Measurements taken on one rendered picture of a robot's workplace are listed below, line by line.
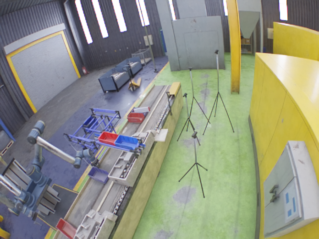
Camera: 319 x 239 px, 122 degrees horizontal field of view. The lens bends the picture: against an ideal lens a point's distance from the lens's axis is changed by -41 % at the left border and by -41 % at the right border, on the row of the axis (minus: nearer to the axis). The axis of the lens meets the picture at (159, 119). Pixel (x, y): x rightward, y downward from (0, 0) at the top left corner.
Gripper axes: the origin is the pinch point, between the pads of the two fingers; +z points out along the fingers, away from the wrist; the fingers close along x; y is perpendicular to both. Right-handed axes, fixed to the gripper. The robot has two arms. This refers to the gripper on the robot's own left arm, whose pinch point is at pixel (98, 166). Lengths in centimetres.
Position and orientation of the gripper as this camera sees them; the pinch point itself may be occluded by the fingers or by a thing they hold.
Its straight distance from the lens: 249.3
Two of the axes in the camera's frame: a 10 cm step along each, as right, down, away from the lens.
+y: 9.3, 0.4, -3.7
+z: 2.1, 7.8, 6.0
